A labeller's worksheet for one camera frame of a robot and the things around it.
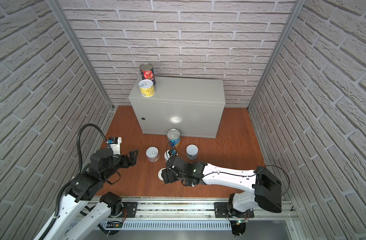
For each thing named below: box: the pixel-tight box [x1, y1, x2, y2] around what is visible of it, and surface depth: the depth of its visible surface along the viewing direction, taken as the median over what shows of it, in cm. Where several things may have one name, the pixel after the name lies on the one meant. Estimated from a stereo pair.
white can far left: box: [145, 146, 160, 163], surface depth 90 cm
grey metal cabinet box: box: [128, 77, 226, 139], surface depth 85 cm
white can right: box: [186, 144, 199, 160], surface depth 91 cm
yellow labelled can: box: [138, 79, 155, 98], surface depth 77 cm
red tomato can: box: [139, 63, 156, 86], surface depth 79 cm
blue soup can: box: [167, 128, 181, 148], surface depth 94 cm
